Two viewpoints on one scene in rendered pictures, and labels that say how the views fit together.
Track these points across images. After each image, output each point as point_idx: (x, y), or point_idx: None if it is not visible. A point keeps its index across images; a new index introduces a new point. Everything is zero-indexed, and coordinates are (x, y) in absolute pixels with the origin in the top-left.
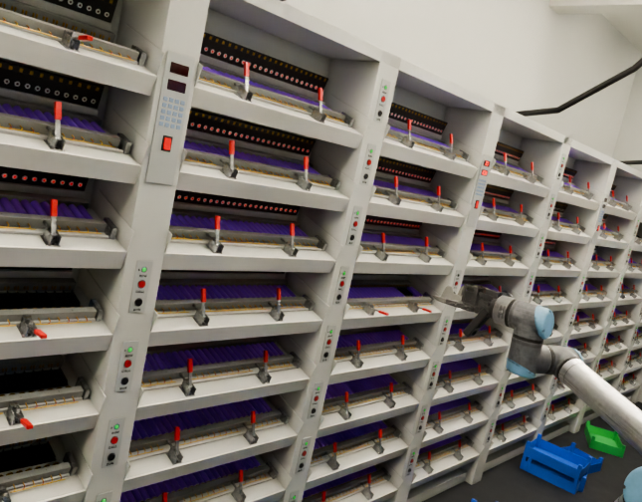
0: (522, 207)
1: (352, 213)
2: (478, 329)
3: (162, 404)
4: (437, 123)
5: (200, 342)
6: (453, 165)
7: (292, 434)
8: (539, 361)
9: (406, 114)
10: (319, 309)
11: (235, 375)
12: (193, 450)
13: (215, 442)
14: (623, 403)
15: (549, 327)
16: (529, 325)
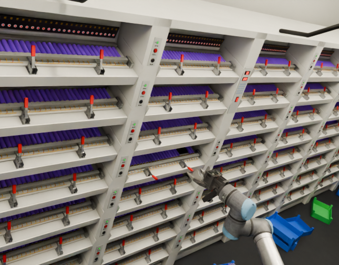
0: (277, 90)
1: (130, 125)
2: (212, 198)
3: None
4: (215, 40)
5: None
6: (218, 79)
7: (89, 245)
8: (242, 231)
9: (188, 39)
10: (106, 179)
11: (45, 221)
12: (18, 263)
13: (34, 256)
14: None
15: (251, 213)
16: (237, 211)
